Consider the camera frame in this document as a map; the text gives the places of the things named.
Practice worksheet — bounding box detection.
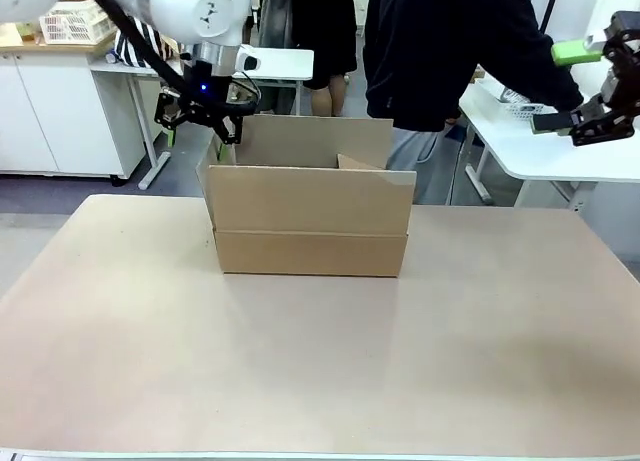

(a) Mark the bystander in black coat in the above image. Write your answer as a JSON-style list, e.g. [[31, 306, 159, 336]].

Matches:
[[289, 0, 359, 118]]

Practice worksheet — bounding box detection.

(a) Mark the white plastic crate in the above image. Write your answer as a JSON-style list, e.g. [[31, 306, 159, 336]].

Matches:
[[38, 0, 119, 46]]

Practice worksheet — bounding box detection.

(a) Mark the person's left forearm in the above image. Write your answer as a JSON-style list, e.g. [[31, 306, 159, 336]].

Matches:
[[492, 35, 585, 115]]

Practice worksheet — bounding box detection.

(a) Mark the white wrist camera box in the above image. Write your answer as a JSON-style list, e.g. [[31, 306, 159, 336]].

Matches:
[[233, 44, 265, 76]]

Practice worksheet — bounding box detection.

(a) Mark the small white desk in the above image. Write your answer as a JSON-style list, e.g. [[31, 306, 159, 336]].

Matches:
[[89, 47, 316, 191]]

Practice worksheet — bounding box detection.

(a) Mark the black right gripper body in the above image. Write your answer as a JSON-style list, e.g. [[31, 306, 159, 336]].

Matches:
[[599, 55, 640, 110]]

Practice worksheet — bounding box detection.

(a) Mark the large white curved desk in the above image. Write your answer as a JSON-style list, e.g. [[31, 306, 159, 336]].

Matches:
[[458, 60, 640, 213]]

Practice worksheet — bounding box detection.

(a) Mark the small white mesh basket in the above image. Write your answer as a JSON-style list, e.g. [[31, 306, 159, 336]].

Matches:
[[498, 87, 559, 128]]

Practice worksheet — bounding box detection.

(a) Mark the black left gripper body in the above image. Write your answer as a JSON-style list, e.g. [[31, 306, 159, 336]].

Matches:
[[179, 58, 245, 118]]

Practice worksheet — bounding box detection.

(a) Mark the person in black hoodie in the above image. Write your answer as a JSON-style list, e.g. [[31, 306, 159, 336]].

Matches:
[[362, 0, 585, 206]]

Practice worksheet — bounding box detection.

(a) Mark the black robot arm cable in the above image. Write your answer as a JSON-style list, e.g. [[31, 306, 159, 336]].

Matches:
[[88, 0, 201, 98]]

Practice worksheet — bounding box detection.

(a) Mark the white cabinet with wooden top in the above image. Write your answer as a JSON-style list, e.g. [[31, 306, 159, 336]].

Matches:
[[0, 23, 147, 183]]

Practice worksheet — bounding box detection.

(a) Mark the small open cardboard box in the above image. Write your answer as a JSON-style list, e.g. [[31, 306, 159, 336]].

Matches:
[[159, 33, 187, 62]]

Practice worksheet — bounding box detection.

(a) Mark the white panel board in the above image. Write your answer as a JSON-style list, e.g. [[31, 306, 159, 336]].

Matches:
[[583, 0, 640, 41]]

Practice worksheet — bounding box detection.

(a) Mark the brown cardboard box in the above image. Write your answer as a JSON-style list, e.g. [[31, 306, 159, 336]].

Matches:
[[195, 114, 418, 279]]

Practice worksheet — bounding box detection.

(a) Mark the black stand pole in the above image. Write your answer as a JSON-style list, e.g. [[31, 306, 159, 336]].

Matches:
[[538, 0, 562, 33]]

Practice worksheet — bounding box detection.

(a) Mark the gray long coat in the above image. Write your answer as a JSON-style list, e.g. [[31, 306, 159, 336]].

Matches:
[[258, 0, 297, 115]]

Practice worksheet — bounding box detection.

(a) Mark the black white striped bag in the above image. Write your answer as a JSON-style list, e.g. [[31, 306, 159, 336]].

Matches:
[[113, 15, 174, 71]]

